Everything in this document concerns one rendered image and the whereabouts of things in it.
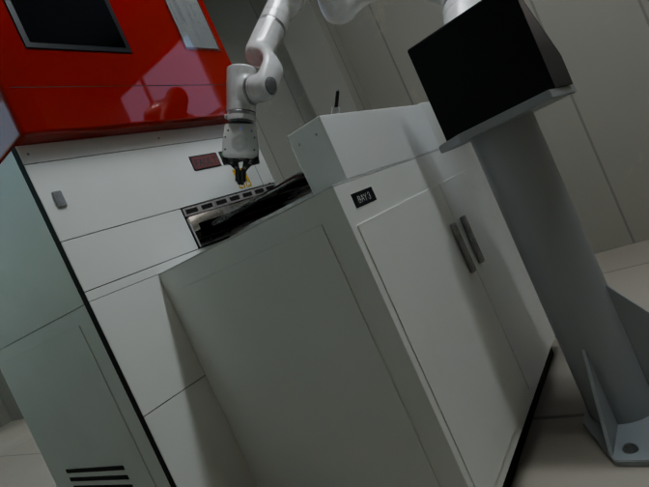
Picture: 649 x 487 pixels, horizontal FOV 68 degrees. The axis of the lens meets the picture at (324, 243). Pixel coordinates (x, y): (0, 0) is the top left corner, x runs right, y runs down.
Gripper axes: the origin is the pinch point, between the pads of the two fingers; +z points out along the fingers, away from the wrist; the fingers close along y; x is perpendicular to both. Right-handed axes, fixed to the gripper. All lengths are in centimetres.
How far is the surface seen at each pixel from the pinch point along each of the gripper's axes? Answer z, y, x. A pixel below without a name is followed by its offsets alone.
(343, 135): -4.6, 26.7, -39.2
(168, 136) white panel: -13.1, -23.2, 9.0
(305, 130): -5.1, 18.8, -40.8
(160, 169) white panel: -2.3, -23.7, 2.7
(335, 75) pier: -83, 36, 163
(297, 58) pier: -98, 12, 176
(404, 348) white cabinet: 38, 38, -48
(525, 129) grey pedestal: -9, 71, -28
